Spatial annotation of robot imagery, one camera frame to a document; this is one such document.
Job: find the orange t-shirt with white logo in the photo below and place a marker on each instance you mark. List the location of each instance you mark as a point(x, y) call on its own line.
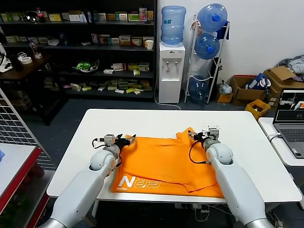
point(161, 164)

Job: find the pink and blue box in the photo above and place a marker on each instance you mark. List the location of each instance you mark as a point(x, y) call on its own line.
point(142, 14)

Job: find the yellow plastic bin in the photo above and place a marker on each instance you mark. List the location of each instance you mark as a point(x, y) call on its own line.
point(258, 109)

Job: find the black cylinder flask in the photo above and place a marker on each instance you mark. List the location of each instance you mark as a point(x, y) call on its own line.
point(16, 62)

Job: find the white wide medicine box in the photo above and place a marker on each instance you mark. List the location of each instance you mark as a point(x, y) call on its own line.
point(74, 18)

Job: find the red-edged white cart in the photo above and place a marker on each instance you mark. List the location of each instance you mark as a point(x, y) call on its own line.
point(14, 166)

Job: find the cardboard box with raised flap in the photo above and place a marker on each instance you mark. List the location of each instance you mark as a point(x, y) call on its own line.
point(280, 75)

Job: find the white paper cup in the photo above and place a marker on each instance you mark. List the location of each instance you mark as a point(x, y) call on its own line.
point(149, 45)

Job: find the labelled blue water jug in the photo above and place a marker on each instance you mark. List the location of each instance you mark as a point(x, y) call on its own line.
point(173, 25)

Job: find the clear bottle with pink label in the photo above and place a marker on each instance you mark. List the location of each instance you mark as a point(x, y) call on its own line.
point(33, 48)

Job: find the yellow and white medicine box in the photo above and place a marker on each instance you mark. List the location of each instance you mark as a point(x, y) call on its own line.
point(125, 40)

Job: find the crumpled clear plastic bag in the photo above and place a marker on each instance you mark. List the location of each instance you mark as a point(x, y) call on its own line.
point(225, 88)

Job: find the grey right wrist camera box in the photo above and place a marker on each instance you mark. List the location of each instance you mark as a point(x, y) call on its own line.
point(212, 133)

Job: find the white power strip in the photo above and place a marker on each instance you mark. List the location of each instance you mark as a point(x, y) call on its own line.
point(187, 206)

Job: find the small yellow cardboard box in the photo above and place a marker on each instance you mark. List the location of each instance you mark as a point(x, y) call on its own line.
point(225, 98)

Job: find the flat white medicine box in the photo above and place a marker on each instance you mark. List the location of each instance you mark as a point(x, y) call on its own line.
point(108, 71)

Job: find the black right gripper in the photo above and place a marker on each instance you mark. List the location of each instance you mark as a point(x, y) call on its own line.
point(202, 137)

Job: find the open brown cardboard box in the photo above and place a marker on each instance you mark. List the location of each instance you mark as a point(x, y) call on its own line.
point(247, 94)

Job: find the dark blue bottle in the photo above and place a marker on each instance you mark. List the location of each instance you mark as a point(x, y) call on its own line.
point(63, 39)

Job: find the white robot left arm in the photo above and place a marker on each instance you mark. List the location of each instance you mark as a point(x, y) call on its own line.
point(80, 190)

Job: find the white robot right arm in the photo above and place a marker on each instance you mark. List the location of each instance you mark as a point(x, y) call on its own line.
point(237, 185)

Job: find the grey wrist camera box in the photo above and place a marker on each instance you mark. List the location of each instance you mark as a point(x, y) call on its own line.
point(108, 140)
point(212, 133)

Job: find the yellow flat medicine box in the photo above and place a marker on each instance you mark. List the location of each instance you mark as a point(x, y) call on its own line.
point(55, 17)

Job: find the pile of grey clothes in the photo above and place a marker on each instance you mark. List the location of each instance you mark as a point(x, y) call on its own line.
point(295, 64)

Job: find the shiny metal bowl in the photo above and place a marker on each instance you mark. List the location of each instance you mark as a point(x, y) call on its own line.
point(31, 16)

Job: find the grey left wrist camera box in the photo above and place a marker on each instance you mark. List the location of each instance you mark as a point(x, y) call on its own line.
point(108, 140)

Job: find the brown wooden desk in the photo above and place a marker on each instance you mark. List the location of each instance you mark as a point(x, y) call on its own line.
point(26, 68)

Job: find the green and white bag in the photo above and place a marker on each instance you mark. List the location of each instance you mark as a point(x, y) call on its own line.
point(84, 65)

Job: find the orange upright box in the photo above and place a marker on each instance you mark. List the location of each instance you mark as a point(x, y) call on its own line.
point(150, 16)

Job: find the light blue cloth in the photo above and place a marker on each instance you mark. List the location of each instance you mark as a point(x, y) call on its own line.
point(2, 155)

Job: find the cola bottle with red label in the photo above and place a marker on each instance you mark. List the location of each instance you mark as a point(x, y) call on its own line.
point(40, 16)

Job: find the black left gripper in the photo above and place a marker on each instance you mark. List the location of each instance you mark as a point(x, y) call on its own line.
point(121, 143)

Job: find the white tape roll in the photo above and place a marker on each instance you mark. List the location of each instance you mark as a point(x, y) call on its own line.
point(26, 60)

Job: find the white metal jug rack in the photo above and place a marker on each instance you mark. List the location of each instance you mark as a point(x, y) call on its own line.
point(216, 70)

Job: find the white water dispenser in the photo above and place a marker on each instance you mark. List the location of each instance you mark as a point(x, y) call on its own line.
point(170, 77)

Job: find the white side table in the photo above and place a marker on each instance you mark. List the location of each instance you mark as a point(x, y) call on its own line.
point(268, 127)

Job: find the grey open laptop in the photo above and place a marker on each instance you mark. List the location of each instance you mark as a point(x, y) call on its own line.
point(291, 132)

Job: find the black shelf unit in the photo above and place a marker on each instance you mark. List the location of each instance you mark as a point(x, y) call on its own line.
point(71, 49)

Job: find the dark blue hanging cloth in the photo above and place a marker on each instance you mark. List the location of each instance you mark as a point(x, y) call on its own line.
point(225, 32)

